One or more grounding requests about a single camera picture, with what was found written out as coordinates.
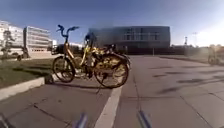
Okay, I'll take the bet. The yellow bicycle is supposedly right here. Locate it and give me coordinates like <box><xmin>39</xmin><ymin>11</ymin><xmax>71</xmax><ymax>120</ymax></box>
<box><xmin>51</xmin><ymin>23</ymin><xmax>130</xmax><ymax>90</ymax></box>
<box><xmin>92</xmin><ymin>43</ymin><xmax>132</xmax><ymax>70</ymax></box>

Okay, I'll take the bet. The dark glass building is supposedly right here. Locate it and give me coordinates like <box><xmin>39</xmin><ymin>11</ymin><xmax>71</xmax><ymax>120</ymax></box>
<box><xmin>87</xmin><ymin>25</ymin><xmax>172</xmax><ymax>56</ymax></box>

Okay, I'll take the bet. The white painted line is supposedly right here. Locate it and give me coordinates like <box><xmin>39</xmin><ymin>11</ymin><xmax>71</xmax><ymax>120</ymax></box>
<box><xmin>93</xmin><ymin>85</ymin><xmax>123</xmax><ymax>128</ymax></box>

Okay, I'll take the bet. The small white building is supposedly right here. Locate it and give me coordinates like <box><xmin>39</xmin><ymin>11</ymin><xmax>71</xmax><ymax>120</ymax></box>
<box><xmin>48</xmin><ymin>39</ymin><xmax>58</xmax><ymax>48</ymax></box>

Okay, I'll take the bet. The robot's own part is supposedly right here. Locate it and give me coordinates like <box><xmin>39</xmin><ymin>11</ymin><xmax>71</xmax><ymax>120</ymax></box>
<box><xmin>136</xmin><ymin>110</ymin><xmax>153</xmax><ymax>128</ymax></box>
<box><xmin>75</xmin><ymin>113</ymin><xmax>89</xmax><ymax>128</ymax></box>

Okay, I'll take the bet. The grey slab pavement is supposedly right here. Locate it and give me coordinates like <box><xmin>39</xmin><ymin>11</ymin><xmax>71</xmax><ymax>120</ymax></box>
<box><xmin>0</xmin><ymin>54</ymin><xmax>224</xmax><ymax>128</ymax></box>

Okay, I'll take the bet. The low planting bed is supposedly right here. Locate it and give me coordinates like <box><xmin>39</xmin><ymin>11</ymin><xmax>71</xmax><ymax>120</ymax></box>
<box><xmin>159</xmin><ymin>54</ymin><xmax>211</xmax><ymax>65</ymax></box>

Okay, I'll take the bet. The row of trees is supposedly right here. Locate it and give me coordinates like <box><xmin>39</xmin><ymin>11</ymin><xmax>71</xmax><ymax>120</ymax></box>
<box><xmin>170</xmin><ymin>43</ymin><xmax>224</xmax><ymax>57</ymax></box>

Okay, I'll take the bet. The pale office building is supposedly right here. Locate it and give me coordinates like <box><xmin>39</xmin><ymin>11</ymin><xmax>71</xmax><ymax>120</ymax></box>
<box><xmin>23</xmin><ymin>25</ymin><xmax>52</xmax><ymax>53</ymax></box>

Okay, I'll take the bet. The grass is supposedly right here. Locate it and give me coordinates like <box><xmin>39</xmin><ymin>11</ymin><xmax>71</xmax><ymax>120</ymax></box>
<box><xmin>0</xmin><ymin>57</ymin><xmax>58</xmax><ymax>90</ymax></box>

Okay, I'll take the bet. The pale stone kerb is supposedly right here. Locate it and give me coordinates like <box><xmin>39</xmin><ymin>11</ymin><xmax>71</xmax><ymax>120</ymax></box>
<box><xmin>0</xmin><ymin>74</ymin><xmax>55</xmax><ymax>102</ymax></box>

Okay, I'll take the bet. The tree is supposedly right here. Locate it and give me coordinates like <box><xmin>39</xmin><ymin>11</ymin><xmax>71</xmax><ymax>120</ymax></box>
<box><xmin>0</xmin><ymin>29</ymin><xmax>16</xmax><ymax>60</ymax></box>

